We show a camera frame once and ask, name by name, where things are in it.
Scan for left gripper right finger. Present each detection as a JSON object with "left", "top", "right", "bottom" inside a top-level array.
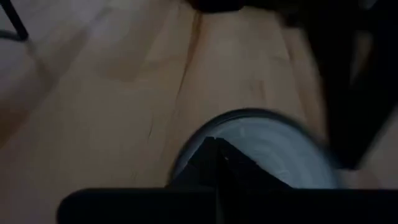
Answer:
[{"left": 216, "top": 138, "right": 398, "bottom": 224}]

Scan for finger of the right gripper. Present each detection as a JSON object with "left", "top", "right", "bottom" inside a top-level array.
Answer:
[
  {"left": 357, "top": 30, "right": 398, "bottom": 166},
  {"left": 307, "top": 27, "right": 367, "bottom": 169}
]

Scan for wooden shelf black metal legs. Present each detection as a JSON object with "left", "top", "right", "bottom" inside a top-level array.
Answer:
[{"left": 0, "top": 0, "right": 30, "bottom": 43}]

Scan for teal yellow label tuna can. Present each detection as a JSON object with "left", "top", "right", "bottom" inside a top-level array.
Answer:
[{"left": 167, "top": 107, "right": 341, "bottom": 190}]

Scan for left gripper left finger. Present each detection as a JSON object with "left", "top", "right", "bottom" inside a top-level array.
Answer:
[{"left": 57, "top": 136, "right": 219, "bottom": 224}]

